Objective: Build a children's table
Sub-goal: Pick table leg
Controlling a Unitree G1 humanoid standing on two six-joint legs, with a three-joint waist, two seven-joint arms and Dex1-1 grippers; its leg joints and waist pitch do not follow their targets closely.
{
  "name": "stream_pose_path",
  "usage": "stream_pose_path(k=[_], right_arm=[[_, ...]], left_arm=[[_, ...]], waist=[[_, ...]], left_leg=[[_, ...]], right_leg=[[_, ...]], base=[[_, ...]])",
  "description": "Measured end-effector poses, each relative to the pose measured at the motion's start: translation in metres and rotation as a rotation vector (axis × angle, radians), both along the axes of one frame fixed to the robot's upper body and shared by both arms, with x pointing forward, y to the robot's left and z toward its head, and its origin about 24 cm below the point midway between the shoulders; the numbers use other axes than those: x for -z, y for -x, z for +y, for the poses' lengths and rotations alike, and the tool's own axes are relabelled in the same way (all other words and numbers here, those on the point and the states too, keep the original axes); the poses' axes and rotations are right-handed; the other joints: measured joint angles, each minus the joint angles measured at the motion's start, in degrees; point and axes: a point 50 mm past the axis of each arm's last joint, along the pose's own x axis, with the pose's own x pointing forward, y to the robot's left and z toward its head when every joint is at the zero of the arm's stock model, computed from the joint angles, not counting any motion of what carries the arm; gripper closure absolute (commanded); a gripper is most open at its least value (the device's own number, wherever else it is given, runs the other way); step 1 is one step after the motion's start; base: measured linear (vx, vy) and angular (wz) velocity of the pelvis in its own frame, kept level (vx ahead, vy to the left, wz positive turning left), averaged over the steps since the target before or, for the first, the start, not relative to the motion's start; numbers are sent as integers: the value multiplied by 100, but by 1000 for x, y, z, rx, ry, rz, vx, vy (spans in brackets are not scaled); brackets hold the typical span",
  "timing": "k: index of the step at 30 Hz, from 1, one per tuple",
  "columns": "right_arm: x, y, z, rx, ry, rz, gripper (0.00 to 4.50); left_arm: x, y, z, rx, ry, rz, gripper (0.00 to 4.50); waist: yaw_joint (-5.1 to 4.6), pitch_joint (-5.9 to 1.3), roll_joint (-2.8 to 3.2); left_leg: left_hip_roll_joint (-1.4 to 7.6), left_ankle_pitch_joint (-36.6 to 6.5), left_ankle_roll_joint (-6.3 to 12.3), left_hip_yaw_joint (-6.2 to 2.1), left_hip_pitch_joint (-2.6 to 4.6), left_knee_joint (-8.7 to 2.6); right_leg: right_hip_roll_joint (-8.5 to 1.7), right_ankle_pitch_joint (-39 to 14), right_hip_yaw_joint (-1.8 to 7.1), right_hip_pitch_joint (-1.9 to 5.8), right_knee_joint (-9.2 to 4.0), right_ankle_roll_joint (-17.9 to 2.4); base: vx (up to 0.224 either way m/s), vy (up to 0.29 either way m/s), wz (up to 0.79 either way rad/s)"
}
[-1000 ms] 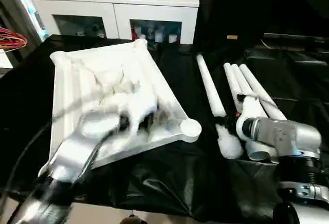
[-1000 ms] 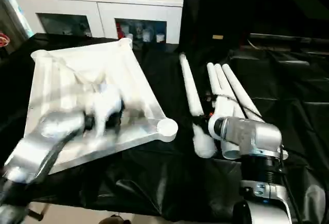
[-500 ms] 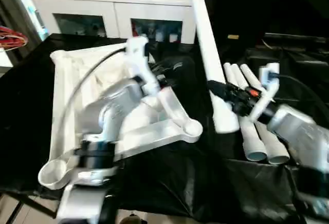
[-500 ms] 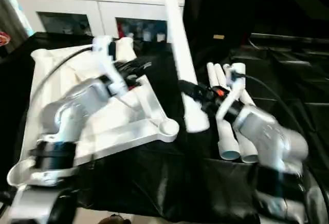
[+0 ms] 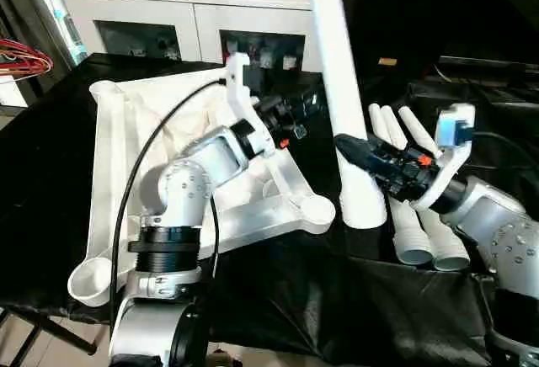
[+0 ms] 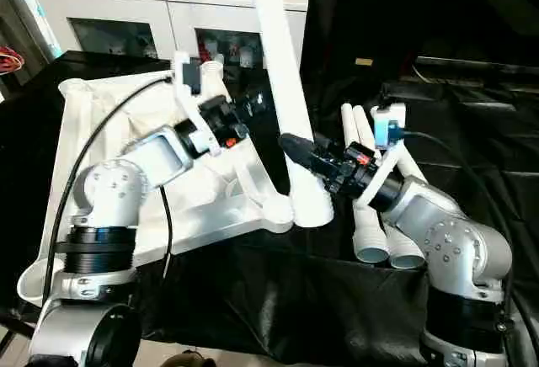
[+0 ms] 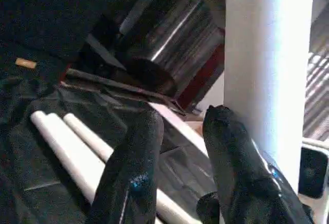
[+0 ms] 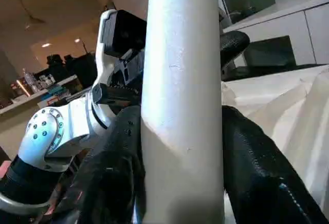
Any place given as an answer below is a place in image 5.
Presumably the white plastic table top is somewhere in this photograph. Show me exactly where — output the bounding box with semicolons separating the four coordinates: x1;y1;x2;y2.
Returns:
67;67;338;308

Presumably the white plastic table leg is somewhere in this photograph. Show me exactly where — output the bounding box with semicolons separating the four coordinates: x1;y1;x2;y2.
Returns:
367;103;435;267
302;0;389;231
380;105;472;272
397;105;443;159

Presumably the red wire bundle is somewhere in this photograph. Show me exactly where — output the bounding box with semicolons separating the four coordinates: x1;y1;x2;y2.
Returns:
0;37;54;80

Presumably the black plastic table mat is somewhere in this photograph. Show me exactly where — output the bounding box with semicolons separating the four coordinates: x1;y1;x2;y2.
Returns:
0;51;539;367

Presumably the white glass-door cabinet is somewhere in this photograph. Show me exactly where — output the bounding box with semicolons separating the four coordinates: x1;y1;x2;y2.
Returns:
51;0;325;75

